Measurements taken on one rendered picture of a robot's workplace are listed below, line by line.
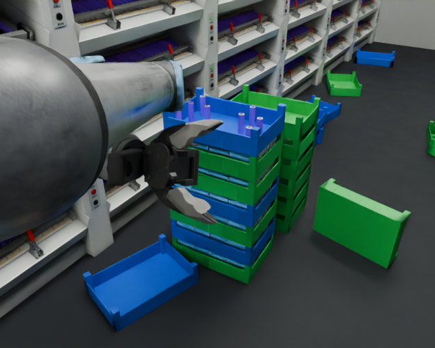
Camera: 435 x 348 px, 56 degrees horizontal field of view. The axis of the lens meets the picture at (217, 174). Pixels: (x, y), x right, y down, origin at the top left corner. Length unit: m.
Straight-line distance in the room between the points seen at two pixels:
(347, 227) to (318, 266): 0.18
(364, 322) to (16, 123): 1.24
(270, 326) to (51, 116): 1.12
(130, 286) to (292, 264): 0.55
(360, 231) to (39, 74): 1.36
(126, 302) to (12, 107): 1.17
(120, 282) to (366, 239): 0.85
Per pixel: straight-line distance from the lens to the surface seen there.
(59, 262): 1.49
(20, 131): 0.22
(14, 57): 0.24
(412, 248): 1.67
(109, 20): 1.35
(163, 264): 1.45
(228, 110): 1.31
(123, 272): 1.45
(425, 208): 1.90
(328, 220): 1.56
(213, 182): 1.20
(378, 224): 1.46
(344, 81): 3.22
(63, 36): 1.21
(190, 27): 1.73
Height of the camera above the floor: 1.02
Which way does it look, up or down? 32 degrees down
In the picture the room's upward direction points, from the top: straight up
